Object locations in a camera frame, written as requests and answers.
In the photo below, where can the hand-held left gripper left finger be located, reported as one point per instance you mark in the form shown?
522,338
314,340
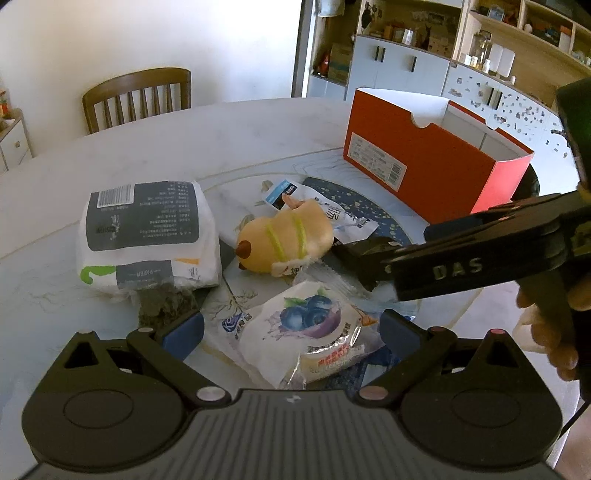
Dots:
184,332

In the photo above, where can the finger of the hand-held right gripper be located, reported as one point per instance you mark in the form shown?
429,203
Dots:
452,228
364,261

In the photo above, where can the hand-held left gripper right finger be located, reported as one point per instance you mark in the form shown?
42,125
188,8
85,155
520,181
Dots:
395,334

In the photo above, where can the red cardboard box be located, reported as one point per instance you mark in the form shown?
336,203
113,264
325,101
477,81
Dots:
438,161

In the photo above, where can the yellow plush toy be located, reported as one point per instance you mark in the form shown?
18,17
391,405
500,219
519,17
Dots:
286,235

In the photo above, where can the blueberry print snack packet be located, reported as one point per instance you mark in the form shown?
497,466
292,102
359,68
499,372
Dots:
300,332

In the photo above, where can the white tissue pack dark label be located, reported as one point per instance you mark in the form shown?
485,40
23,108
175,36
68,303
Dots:
147,240

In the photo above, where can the white marble desktop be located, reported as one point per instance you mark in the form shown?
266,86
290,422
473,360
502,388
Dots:
184,147

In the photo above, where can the person's right hand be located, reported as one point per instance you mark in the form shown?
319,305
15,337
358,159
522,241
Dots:
554,355

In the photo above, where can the grey-green crumpled item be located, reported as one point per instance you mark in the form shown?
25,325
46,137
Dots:
161,304

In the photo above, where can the white packet blue round print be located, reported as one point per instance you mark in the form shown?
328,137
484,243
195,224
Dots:
226,325

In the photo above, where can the white packet blue label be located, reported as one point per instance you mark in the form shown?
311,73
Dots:
281,191

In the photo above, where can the white square container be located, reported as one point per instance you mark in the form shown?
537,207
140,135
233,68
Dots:
503,60

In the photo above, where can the small red toy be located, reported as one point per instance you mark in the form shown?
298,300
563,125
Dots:
322,62

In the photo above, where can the white sideboard with drawers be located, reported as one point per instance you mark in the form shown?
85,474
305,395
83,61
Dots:
14,143

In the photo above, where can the brown wooden chair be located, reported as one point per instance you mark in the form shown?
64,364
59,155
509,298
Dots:
138,79

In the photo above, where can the wall storage cabinet unit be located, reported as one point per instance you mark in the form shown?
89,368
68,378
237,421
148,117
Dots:
401,64

